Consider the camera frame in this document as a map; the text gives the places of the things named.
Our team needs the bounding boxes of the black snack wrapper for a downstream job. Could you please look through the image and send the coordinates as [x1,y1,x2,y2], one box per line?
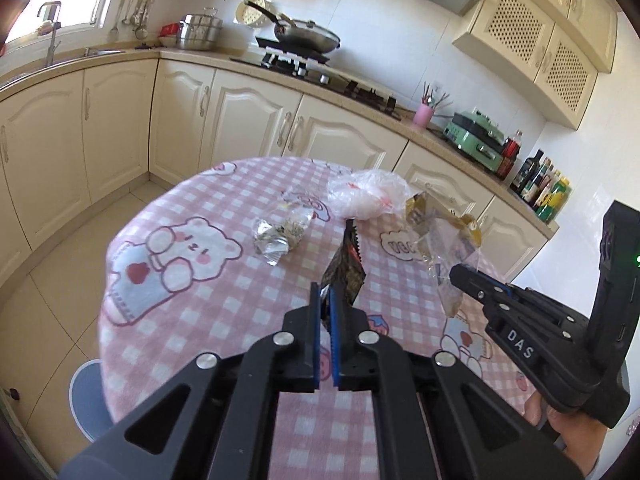
[320,219,366,332]

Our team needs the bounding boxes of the gold snack bag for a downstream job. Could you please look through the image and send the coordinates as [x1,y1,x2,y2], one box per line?
[405,192,482,318]

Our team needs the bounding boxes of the blue trash bin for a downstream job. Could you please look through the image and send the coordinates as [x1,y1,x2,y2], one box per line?
[68,359,114,442]

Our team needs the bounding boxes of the kitchen faucet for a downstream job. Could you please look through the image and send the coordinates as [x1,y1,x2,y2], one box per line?
[37,0,62,67]

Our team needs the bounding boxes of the person right hand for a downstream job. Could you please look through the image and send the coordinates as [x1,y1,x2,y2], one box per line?
[524,391,608,476]

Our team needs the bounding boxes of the green yellow bottle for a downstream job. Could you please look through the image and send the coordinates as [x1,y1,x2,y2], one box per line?
[536,177,570,223]

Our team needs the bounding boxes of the pink checkered tablecloth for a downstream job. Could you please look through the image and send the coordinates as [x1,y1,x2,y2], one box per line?
[98,155,536,480]

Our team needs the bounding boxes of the crumpled silver foil wrapper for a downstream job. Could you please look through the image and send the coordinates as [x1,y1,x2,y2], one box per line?
[253,188,314,266]

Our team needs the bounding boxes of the dark sauce bottle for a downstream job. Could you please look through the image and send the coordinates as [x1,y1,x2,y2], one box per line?
[510,150,544,194]

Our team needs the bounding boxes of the red soda bottle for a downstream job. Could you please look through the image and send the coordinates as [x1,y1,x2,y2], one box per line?
[496,130,523,181]

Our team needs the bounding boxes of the clear plastic bag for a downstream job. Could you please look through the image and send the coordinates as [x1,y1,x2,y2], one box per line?
[326,169,413,220]

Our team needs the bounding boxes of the green electric cooker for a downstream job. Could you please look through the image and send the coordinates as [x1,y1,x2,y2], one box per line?
[442,110,504,174]

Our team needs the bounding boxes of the pink utensil holder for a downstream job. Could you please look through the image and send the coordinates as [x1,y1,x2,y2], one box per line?
[412,81,450,128]

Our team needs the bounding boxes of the cream base cabinets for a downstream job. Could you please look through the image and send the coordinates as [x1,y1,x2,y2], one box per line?
[1,50,558,278]

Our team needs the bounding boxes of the cream upper cabinets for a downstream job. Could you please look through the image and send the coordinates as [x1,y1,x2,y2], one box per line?
[164,0,618,131]

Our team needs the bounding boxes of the gas stove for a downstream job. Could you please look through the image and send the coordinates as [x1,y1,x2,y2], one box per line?
[230,38,401,120]

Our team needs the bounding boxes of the stainless steel pot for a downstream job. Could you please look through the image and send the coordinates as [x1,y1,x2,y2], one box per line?
[176,8,222,51]

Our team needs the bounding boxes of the frying pan with lid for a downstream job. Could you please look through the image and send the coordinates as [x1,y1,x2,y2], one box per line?
[244,0,341,54]

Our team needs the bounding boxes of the cream colander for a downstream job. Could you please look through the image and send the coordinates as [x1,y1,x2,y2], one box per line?
[234,0,276,29]

